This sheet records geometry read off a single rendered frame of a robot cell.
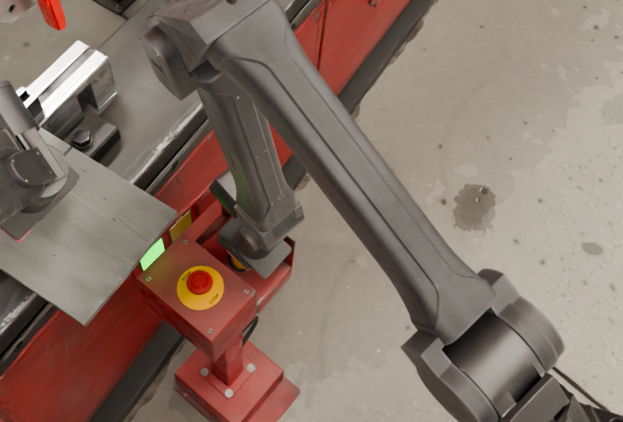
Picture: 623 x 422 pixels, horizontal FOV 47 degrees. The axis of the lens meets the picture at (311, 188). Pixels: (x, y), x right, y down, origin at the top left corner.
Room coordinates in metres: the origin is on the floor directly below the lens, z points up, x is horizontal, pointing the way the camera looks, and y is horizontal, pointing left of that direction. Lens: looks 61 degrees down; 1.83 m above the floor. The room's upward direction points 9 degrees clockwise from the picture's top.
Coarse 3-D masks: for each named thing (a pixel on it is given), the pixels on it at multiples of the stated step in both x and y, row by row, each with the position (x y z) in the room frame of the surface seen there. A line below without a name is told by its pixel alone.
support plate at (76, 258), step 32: (96, 192) 0.41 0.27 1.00; (128, 192) 0.42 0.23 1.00; (64, 224) 0.36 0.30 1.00; (96, 224) 0.36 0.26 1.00; (128, 224) 0.37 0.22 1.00; (160, 224) 0.38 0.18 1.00; (0, 256) 0.30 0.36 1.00; (32, 256) 0.31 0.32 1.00; (64, 256) 0.31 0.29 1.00; (96, 256) 0.32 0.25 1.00; (128, 256) 0.33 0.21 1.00; (32, 288) 0.27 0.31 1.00; (64, 288) 0.27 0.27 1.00; (96, 288) 0.28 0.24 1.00
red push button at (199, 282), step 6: (198, 270) 0.40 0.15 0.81; (192, 276) 0.39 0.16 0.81; (198, 276) 0.39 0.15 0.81; (204, 276) 0.39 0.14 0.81; (210, 276) 0.39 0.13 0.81; (186, 282) 0.38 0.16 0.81; (192, 282) 0.38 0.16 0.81; (198, 282) 0.38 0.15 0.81; (204, 282) 0.38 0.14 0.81; (210, 282) 0.38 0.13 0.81; (192, 288) 0.37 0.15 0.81; (198, 288) 0.37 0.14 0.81; (204, 288) 0.37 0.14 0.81; (198, 294) 0.36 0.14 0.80
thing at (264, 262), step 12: (228, 228) 0.46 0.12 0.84; (240, 228) 0.47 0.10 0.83; (228, 240) 0.44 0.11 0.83; (240, 240) 0.44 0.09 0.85; (240, 252) 0.43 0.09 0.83; (252, 252) 0.42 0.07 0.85; (264, 252) 0.42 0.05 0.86; (276, 252) 0.44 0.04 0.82; (288, 252) 0.45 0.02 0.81; (252, 264) 0.42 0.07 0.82; (264, 264) 0.42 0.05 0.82; (276, 264) 0.43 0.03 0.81; (264, 276) 0.40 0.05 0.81
